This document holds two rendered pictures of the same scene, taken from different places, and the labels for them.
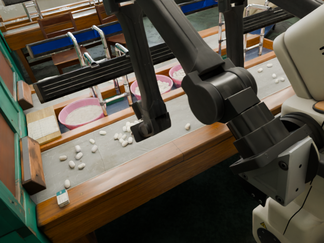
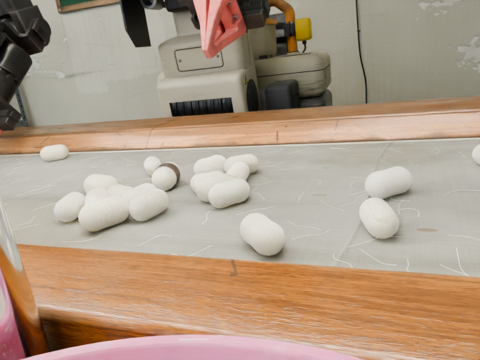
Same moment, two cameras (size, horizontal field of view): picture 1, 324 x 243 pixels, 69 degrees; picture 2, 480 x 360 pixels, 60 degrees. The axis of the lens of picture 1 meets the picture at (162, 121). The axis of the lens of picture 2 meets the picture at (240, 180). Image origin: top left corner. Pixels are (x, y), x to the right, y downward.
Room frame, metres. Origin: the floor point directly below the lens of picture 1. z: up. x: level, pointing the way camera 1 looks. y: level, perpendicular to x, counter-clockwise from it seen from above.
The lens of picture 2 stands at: (1.08, 0.45, 0.86)
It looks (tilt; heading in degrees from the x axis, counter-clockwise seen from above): 18 degrees down; 226
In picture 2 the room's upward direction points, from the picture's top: 7 degrees counter-clockwise
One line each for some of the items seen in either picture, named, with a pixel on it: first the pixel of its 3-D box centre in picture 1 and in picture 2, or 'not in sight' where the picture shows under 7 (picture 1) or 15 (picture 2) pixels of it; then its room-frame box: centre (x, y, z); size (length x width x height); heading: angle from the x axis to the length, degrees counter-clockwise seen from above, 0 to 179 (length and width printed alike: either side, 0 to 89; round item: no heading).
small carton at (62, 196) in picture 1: (62, 197); not in sight; (0.55, 0.40, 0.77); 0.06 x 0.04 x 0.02; 23
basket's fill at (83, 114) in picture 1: (85, 118); not in sight; (1.13, 0.43, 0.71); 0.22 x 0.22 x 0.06
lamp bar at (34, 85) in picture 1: (112, 67); not in sight; (0.94, 0.17, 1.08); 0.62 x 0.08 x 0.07; 113
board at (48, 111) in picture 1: (42, 125); not in sight; (1.05, 0.64, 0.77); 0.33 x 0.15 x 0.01; 23
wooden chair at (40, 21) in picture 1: (70, 55); not in sight; (2.99, 1.03, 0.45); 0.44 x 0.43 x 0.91; 112
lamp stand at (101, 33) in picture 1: (96, 68); not in sight; (1.38, 0.35, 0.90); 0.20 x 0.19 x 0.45; 113
